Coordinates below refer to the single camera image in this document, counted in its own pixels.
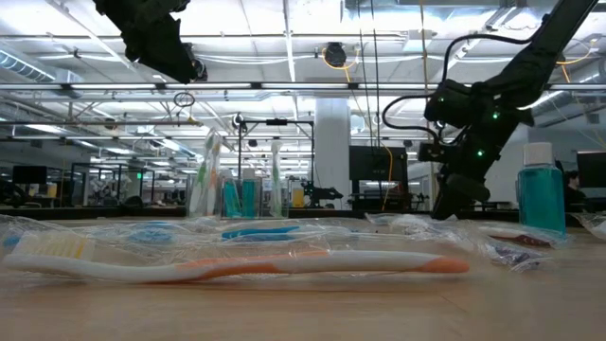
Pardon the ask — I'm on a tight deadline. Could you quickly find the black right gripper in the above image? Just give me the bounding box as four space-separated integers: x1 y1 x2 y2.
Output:
418 109 521 222

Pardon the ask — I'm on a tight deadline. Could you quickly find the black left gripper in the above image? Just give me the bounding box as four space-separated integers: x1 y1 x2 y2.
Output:
92 0 201 85

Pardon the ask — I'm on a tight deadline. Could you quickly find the maroon and white toothbrush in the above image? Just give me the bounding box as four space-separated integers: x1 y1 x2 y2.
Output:
475 221 569 250

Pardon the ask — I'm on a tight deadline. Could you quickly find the teal mouthwash bottle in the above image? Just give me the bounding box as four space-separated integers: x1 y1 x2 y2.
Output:
515 141 568 239
241 166 259 219
221 169 242 219

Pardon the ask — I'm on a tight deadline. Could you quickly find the green and white toothbrush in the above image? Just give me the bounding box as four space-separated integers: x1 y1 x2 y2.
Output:
188 134 215 218

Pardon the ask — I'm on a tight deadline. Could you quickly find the black equipment cabinet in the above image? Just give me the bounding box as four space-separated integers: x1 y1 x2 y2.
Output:
348 145 410 213

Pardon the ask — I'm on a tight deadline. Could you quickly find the person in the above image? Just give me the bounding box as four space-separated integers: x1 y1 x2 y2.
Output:
563 169 589 213

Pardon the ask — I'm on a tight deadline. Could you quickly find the black computer monitor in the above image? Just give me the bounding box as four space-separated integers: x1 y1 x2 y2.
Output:
576 150 606 189
11 165 48 187

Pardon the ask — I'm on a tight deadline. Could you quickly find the white building column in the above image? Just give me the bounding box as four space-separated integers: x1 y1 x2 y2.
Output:
313 97 352 212

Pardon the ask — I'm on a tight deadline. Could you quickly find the clear plastic wrapper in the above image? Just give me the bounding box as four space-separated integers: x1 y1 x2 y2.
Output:
575 211 606 242

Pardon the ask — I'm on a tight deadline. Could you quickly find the clear acrylic organizer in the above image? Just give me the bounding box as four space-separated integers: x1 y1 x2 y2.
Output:
186 170 292 221

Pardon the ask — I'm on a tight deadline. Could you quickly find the black ceiling cable reel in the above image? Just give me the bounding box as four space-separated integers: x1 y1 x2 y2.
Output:
230 112 249 135
323 41 349 69
188 44 209 83

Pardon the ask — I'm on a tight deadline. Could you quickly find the black cable loop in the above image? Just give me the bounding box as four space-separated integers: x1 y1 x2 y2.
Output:
172 91 197 109

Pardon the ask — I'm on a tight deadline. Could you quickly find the short yellow cable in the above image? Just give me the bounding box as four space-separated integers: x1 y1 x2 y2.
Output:
380 140 396 213

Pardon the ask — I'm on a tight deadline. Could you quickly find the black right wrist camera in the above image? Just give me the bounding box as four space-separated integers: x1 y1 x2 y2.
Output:
423 79 475 130

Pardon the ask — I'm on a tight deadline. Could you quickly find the black aluminium table frame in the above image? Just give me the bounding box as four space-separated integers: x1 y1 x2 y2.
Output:
0 204 606 227

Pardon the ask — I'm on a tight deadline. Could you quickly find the silver ventilation duct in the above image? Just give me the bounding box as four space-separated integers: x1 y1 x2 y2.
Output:
0 46 72 85

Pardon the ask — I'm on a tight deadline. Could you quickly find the black hanging cable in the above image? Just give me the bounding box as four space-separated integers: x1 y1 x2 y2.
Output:
356 0 374 148
369 0 381 149

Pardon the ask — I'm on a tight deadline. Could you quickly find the yellow hanging cable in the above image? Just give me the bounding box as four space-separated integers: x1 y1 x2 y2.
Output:
418 0 428 82

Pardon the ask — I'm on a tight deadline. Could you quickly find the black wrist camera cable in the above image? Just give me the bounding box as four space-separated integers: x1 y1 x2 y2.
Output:
381 31 545 146

